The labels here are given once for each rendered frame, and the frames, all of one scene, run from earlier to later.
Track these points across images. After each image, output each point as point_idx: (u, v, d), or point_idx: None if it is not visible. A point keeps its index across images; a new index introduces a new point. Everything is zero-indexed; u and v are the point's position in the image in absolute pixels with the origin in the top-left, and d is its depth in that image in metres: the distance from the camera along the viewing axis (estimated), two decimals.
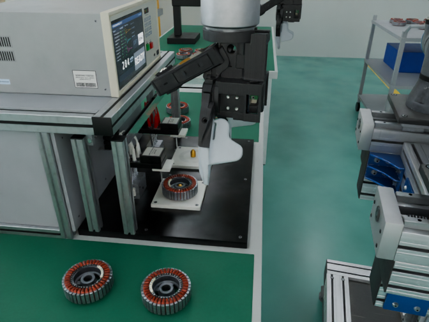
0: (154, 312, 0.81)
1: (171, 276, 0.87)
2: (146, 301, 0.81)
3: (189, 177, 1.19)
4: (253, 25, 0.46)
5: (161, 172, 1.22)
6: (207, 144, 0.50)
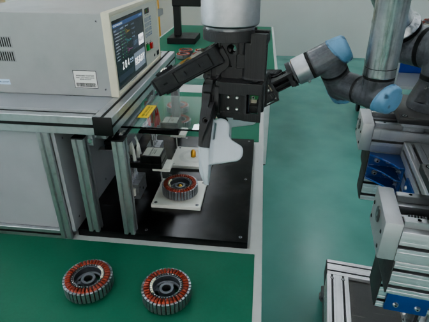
0: (154, 312, 0.81)
1: (171, 276, 0.87)
2: (146, 301, 0.81)
3: (189, 177, 1.19)
4: (253, 25, 0.46)
5: (161, 172, 1.22)
6: (207, 144, 0.50)
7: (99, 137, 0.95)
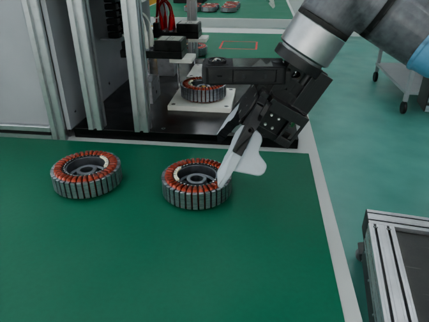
0: (181, 206, 0.57)
1: (202, 167, 0.63)
2: (170, 191, 0.57)
3: None
4: (327, 66, 0.50)
5: (179, 75, 0.98)
6: (242, 153, 0.50)
7: None
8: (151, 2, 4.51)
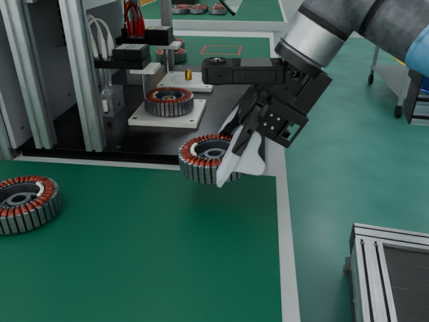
0: (201, 181, 0.54)
1: (219, 142, 0.60)
2: (188, 166, 0.54)
3: (182, 89, 0.87)
4: (327, 66, 0.50)
5: (144, 85, 0.91)
6: (240, 153, 0.51)
7: None
8: (143, 4, 4.44)
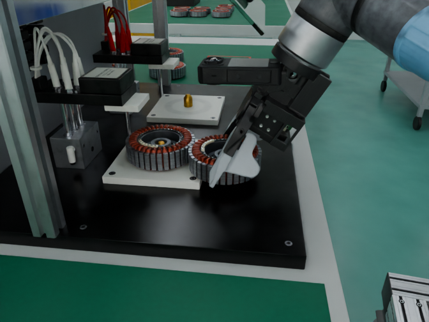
0: (198, 176, 0.55)
1: None
2: (190, 159, 0.56)
3: (160, 126, 0.64)
4: (325, 68, 0.48)
5: (127, 122, 0.67)
6: (232, 153, 0.50)
7: None
8: (141, 4, 4.20)
